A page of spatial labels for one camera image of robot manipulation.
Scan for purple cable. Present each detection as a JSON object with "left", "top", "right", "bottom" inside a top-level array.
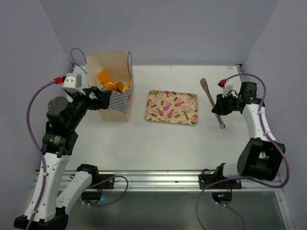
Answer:
[
  {"left": 26, "top": 77, "right": 63, "bottom": 230},
  {"left": 195, "top": 73, "right": 291, "bottom": 230}
]

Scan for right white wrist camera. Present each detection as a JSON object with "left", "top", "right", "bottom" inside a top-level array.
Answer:
[{"left": 218, "top": 80, "right": 233, "bottom": 98}]

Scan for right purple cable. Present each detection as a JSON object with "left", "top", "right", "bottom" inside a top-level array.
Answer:
[{"left": 195, "top": 73, "right": 291, "bottom": 230}]

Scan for paper bag with blue pattern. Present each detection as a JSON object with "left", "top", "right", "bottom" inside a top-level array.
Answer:
[{"left": 83, "top": 51, "right": 134, "bottom": 122}]

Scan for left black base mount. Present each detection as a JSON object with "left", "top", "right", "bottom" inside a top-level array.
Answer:
[{"left": 81, "top": 174, "right": 115, "bottom": 204}]

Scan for long sliced fake baguette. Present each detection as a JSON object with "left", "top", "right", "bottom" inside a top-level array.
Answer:
[{"left": 121, "top": 81, "right": 131, "bottom": 93}]

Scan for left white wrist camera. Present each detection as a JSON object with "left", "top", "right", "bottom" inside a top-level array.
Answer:
[{"left": 62, "top": 73, "right": 85, "bottom": 95}]

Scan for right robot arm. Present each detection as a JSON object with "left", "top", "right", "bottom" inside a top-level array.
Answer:
[{"left": 212, "top": 80, "right": 285, "bottom": 188}]

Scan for metal tongs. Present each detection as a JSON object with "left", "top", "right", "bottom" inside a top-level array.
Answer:
[{"left": 200, "top": 78, "right": 225, "bottom": 129}]

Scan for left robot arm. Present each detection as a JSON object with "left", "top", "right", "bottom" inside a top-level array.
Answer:
[{"left": 13, "top": 87, "right": 111, "bottom": 230}]

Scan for floral tray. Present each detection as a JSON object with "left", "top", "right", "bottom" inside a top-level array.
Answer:
[{"left": 145, "top": 90, "right": 198, "bottom": 126}]

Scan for aluminium rail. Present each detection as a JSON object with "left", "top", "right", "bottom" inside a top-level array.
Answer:
[{"left": 59, "top": 170, "right": 283, "bottom": 192}]

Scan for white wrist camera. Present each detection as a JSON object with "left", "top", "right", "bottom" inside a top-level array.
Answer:
[
  {"left": 218, "top": 80, "right": 233, "bottom": 98},
  {"left": 62, "top": 73, "right": 85, "bottom": 95}
]

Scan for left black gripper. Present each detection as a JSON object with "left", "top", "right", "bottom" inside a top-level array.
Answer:
[{"left": 68, "top": 85, "right": 111, "bottom": 129}]

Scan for braided fake bread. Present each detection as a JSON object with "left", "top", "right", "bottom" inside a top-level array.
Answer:
[{"left": 96, "top": 69, "right": 113, "bottom": 85}]

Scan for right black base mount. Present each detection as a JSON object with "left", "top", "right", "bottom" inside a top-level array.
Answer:
[{"left": 198, "top": 166, "right": 242, "bottom": 205}]

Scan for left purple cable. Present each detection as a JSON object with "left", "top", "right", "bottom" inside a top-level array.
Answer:
[{"left": 26, "top": 77, "right": 63, "bottom": 230}]

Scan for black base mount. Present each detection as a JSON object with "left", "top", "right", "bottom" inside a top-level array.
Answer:
[
  {"left": 198, "top": 166, "right": 242, "bottom": 205},
  {"left": 81, "top": 174, "right": 115, "bottom": 204}
]

